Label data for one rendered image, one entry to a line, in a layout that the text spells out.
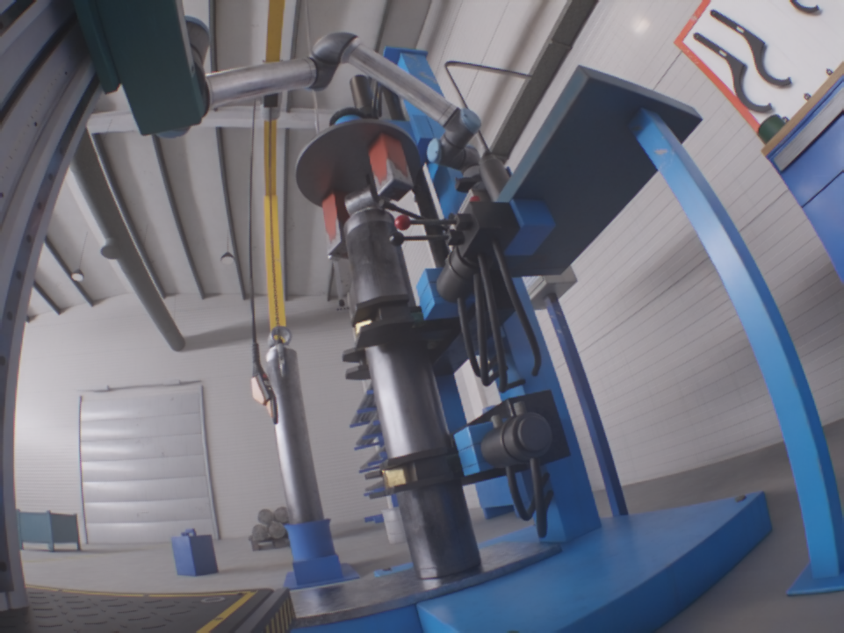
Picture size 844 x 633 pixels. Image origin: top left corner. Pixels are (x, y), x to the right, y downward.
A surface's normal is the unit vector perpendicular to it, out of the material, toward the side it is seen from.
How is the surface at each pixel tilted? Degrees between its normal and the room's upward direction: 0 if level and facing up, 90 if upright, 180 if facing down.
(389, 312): 90
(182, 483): 90
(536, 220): 90
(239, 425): 90
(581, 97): 180
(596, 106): 180
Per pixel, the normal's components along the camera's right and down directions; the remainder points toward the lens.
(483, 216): 0.26, -0.45
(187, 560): -0.41, -0.28
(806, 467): -0.94, 0.09
